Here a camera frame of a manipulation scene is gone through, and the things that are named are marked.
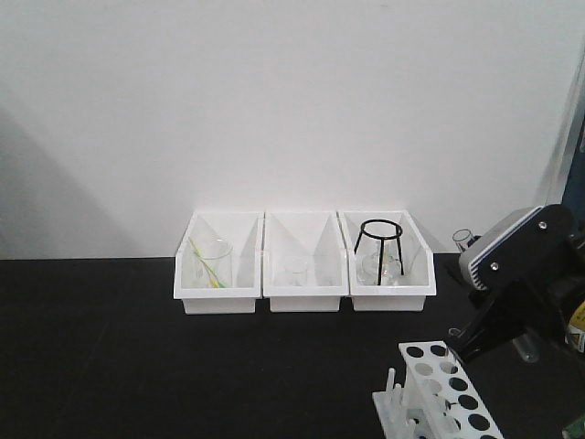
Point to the white test tube rack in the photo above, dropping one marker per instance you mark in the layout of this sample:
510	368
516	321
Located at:
437	399

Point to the black wire tripod stand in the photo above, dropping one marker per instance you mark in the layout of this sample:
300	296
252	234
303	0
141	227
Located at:
379	236

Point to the white right storage bin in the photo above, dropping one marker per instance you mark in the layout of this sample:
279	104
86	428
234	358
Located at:
414	287

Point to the white middle storage bin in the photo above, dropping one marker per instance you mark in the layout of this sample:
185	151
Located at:
316	237

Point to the large clear glass beaker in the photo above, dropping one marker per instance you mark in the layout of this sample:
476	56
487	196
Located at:
218	255

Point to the clear glass test tube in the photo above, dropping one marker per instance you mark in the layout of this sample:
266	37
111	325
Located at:
463	239

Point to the yellow green stirring rod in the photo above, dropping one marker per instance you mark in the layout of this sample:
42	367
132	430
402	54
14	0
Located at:
212	276

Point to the clear glass flask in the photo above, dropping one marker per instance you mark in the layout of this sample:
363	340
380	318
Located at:
387	273

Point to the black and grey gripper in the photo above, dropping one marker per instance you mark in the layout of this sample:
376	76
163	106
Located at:
513	305

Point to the white storage bin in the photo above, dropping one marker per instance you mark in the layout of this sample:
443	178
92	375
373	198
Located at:
244	230
414	287
316	237

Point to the grey pegboard drying rack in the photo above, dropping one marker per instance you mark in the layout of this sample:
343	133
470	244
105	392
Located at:
573	196

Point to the small clear glass beaker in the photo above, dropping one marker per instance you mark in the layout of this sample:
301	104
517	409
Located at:
295	269

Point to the white left storage bin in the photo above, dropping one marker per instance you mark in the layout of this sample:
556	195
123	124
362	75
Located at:
244	230

